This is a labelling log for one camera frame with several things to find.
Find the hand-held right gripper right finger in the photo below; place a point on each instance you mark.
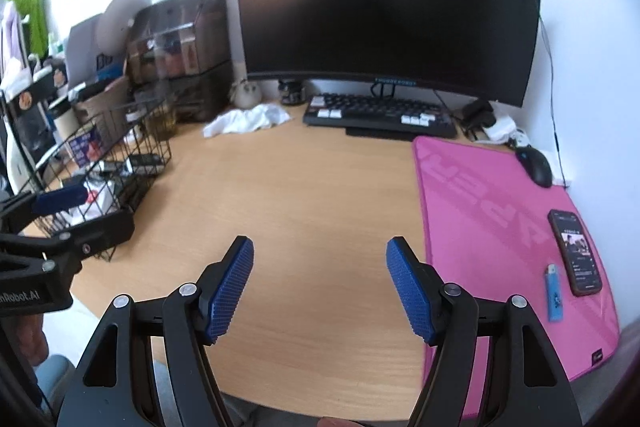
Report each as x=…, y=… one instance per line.
x=412, y=292

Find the black metal shelf rack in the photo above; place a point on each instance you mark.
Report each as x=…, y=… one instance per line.
x=30, y=129

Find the blue box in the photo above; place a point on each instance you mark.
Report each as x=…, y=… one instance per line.
x=107, y=64

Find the white crumpled cloth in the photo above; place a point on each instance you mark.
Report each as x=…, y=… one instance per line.
x=250, y=119

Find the green plush toy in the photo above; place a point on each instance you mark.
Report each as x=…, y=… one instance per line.
x=30, y=2

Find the small white packet red logo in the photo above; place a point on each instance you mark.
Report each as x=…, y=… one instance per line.
x=102, y=202

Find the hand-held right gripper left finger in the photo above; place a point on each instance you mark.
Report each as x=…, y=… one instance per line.
x=227, y=292

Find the round grey disc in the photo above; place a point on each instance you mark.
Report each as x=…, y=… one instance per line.
x=122, y=19

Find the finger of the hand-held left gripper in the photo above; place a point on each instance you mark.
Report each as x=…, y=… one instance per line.
x=60, y=199
x=100, y=232

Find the black curved monitor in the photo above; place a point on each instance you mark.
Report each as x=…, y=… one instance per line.
x=385, y=2

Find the black keyboard white keys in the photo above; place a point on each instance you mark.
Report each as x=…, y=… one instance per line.
x=375, y=112

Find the black smartphone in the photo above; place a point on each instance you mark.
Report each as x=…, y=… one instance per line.
x=575, y=252

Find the grey box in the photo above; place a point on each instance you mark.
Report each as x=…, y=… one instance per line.
x=80, y=47

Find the white power adapter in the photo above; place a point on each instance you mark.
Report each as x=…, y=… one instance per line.
x=500, y=129

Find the brown cardboard box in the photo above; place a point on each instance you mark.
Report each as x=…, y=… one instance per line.
x=107, y=99

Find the black computer mouse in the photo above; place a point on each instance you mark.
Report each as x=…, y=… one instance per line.
x=535, y=167

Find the purple box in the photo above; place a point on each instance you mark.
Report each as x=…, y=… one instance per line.
x=85, y=149

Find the small dark jar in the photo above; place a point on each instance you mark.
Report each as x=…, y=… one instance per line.
x=291, y=93

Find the yellowish glass jar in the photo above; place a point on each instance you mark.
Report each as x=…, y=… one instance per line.
x=164, y=123

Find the white cup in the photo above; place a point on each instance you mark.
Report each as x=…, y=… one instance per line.
x=64, y=124

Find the blue lighter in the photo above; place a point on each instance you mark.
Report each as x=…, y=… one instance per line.
x=554, y=294

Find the pink mouse mat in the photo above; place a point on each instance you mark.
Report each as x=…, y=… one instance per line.
x=480, y=217

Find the person's left forearm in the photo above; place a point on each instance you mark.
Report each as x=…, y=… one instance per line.
x=30, y=339

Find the wooden desktop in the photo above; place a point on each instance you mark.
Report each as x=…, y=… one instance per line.
x=320, y=187

